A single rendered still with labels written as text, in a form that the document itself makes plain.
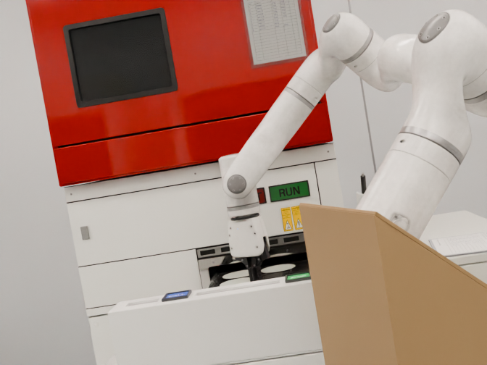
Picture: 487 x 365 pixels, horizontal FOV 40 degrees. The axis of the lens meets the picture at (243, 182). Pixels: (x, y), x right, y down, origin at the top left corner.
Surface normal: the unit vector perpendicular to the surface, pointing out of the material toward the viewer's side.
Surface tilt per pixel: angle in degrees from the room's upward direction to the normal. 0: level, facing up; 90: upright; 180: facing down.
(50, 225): 90
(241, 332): 90
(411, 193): 83
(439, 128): 71
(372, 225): 90
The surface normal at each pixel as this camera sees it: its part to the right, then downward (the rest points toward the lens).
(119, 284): -0.07, 0.07
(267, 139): 0.39, -0.56
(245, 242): -0.60, 0.12
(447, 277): 0.25, 0.01
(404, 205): -0.01, -0.14
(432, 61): -0.84, 0.15
